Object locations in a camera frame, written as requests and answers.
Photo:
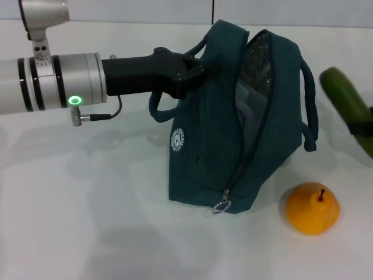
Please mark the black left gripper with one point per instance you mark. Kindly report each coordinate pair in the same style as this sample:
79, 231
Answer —
137, 76

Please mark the orange pear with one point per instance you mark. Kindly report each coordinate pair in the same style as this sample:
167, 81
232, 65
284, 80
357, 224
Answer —
309, 216

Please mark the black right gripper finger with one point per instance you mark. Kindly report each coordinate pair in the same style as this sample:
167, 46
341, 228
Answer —
361, 128
371, 115

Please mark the green cucumber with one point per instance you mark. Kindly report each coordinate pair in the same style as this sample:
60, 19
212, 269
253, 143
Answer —
344, 93

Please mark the teal blue lunch bag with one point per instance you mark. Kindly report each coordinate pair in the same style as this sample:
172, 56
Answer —
204, 146

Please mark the clear plastic food container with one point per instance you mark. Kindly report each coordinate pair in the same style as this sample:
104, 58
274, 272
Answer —
249, 111

